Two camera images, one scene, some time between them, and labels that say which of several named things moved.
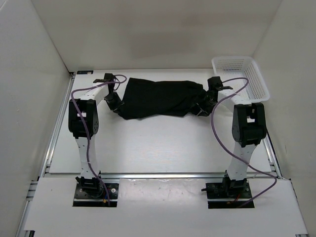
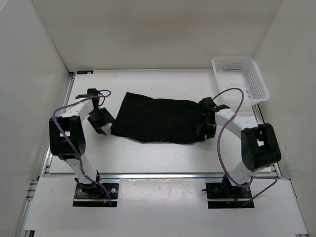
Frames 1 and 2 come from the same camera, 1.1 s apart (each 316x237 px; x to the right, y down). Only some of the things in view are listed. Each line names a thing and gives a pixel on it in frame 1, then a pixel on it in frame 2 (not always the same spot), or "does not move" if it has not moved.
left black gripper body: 111,95 to 96,115
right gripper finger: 198,109 to 200,136
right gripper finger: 208,111 to 211,133
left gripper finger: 113,104 to 98,129
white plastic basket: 227,67 does not move
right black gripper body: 208,101 to 203,124
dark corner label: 85,72 does not move
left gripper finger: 117,99 to 106,116
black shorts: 145,98 to 161,120
